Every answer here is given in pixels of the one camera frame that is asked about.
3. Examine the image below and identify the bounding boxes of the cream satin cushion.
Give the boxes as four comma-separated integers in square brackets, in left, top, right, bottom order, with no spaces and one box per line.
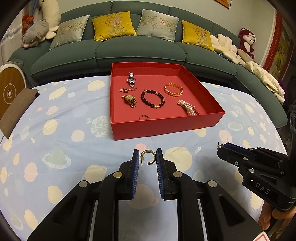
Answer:
[237,49,285,104]

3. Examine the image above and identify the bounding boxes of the silver wristwatch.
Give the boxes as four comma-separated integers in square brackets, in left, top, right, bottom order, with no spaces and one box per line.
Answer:
[127,72,136,89]

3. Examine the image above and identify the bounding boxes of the white flower-shaped cushion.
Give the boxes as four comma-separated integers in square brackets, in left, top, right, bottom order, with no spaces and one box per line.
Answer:
[210,34,241,64]

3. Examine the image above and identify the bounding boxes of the gold chain bangle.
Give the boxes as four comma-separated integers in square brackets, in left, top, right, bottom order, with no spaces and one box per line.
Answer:
[164,83,184,97]

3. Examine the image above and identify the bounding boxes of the white round wooden-face appliance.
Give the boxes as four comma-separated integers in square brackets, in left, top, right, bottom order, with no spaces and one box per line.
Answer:
[0,63,26,118]

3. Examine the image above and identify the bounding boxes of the gold wristwatch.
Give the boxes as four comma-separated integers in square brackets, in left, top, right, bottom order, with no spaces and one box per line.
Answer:
[122,94,137,108]

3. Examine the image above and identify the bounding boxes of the grey embroidered cushion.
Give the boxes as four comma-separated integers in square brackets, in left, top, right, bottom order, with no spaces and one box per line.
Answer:
[136,9,179,43]
[49,15,90,50]

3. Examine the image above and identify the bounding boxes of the white sheer curtain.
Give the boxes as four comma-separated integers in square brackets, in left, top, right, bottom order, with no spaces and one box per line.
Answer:
[0,11,23,65]

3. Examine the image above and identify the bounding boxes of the grey pig plush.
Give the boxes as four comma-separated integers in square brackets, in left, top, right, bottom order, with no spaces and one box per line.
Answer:
[21,20,49,49]

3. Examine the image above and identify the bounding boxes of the right grey embroidered cushion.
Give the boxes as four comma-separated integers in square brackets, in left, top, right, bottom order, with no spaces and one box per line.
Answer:
[136,9,179,43]

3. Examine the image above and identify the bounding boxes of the silver crystal earring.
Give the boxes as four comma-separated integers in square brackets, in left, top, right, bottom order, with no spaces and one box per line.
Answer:
[119,87,137,93]

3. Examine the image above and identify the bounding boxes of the red monkey plush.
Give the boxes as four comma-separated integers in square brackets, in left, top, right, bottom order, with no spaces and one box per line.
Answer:
[238,28,256,59]

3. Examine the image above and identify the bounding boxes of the dark bead bracelet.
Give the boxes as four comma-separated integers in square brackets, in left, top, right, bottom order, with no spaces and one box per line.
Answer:
[140,89,166,109]

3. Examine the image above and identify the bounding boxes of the gold hoop earring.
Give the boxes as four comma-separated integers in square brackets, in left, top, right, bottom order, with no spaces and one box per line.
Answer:
[139,149,157,166]

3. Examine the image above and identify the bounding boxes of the left grey embroidered cushion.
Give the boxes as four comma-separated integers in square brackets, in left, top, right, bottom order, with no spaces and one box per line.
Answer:
[49,15,90,50]

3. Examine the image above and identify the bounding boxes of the brown cardboard piece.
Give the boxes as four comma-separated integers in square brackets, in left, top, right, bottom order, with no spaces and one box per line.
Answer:
[1,88,39,139]

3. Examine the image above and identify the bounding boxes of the white pearl bracelet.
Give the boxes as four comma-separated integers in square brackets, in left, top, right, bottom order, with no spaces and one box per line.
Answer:
[177,99,202,116]

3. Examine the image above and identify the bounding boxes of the yellow embroidered cushion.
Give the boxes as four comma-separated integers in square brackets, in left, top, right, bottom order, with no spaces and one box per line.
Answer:
[182,20,215,52]
[92,11,137,41]

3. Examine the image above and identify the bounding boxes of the red shallow box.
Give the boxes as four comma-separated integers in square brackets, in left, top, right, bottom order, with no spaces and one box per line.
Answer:
[110,62,225,140]

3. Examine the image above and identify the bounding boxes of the left yellow embroidered cushion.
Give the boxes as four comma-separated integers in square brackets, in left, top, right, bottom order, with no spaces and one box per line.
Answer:
[92,11,137,41]

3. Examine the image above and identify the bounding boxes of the person's right hand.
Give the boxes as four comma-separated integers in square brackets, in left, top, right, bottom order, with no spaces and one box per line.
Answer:
[257,201,296,235]

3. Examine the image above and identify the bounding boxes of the red decoration on curtain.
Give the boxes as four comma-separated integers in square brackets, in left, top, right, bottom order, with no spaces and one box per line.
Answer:
[22,12,34,30]

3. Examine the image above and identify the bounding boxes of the right yellow embroidered cushion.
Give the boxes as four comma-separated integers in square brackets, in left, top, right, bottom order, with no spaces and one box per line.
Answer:
[182,20,215,52]

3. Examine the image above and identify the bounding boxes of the blue planet-print bedsheet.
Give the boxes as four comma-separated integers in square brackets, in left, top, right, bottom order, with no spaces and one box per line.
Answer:
[1,76,285,240]

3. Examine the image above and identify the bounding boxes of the dark green sofa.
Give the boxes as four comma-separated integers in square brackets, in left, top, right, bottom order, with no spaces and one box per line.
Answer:
[10,0,290,129]

